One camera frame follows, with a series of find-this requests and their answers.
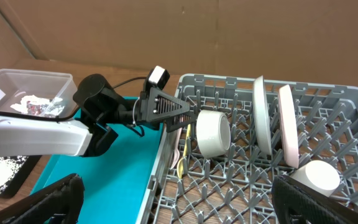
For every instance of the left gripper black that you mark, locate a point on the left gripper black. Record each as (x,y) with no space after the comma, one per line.
(153,110)

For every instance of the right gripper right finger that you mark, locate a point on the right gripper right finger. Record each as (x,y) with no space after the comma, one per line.
(295,202)

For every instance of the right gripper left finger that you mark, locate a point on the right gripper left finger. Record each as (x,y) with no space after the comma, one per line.
(60,202)

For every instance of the white paper cup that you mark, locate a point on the white paper cup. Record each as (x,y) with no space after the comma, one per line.
(319,176)

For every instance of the grey bowl with grains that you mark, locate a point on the grey bowl with grains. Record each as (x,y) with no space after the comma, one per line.
(213,133)

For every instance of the pink round plate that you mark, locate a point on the pink round plate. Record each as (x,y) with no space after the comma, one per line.
(288,126)

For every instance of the grey round plate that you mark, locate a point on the grey round plate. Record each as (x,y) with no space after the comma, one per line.
(261,116)

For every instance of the silver foil wrapper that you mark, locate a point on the silver foil wrapper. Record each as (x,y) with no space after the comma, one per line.
(45,107)

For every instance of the white napkin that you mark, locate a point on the white napkin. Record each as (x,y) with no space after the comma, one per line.
(20,107)

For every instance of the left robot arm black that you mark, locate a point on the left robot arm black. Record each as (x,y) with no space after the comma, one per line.
(91,134)

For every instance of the grey dishwasher rack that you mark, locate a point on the grey dishwasher rack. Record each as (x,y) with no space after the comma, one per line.
(236,187)

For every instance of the white plastic fork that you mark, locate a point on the white plastic fork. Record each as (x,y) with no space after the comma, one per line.
(176,153)

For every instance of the yellow plastic utensil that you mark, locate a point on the yellow plastic utensil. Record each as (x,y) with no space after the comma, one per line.
(180,162)

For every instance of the teal serving tray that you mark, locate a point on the teal serving tray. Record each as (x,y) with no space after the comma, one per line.
(115,182)

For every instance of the black plastic tray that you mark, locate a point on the black plastic tray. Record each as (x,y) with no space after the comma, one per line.
(14,170)

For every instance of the clear plastic bin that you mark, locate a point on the clear plastic bin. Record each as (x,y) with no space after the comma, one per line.
(15,84)

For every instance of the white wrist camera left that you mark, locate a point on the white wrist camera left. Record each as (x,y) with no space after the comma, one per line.
(158,77)

